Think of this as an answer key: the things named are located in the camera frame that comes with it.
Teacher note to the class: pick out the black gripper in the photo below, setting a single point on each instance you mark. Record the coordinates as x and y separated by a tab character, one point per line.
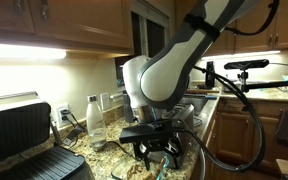
157	146

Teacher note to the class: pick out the seeded bread slice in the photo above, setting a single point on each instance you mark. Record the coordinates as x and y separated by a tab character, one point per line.
159	168
137	173

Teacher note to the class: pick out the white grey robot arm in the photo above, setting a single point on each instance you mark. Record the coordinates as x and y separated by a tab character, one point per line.
164	76

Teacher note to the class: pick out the stainless steel toaster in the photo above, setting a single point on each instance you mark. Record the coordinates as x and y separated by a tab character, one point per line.
185	115

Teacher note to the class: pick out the clear glass container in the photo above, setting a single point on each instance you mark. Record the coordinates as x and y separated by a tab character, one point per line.
120	168

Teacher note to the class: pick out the wooden drawer cabinet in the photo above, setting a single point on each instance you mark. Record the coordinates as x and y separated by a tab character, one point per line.
210	133

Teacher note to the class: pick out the dark grey water bottle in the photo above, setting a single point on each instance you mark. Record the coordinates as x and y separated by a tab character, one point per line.
127	110

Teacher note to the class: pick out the kitchen sink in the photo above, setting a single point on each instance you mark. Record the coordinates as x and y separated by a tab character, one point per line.
197	101

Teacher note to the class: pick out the clear plastic bottle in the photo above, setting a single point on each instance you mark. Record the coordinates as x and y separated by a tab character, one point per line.
96	126

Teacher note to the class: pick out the wooden base cabinets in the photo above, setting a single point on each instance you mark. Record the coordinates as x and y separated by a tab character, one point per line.
237	136

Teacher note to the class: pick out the black upright countertop device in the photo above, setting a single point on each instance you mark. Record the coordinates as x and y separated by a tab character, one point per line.
210	75

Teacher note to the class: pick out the kitchen window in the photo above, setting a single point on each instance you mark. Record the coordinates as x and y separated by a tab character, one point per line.
155	36

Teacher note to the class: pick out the dark hanging towel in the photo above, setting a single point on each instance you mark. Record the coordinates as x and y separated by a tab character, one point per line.
285	128

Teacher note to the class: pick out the black panini grill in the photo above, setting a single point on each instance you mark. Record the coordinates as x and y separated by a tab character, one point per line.
17	133

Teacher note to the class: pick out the long under-cabinet light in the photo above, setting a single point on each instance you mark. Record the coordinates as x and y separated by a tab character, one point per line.
20	51

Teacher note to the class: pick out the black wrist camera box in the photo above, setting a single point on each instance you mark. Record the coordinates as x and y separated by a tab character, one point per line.
144	133

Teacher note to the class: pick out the white light switch plate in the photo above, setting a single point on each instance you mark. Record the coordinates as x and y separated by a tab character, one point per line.
105	101

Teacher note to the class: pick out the white wall outlet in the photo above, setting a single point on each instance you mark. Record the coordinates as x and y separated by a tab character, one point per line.
58	116

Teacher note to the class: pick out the black bar camera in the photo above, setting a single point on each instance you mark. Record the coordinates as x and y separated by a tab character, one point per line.
247	64

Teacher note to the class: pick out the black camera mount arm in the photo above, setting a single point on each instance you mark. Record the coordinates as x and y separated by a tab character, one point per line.
270	85

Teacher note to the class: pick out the wooden wall cabinet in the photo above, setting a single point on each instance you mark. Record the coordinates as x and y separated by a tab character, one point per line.
84	20
287	23

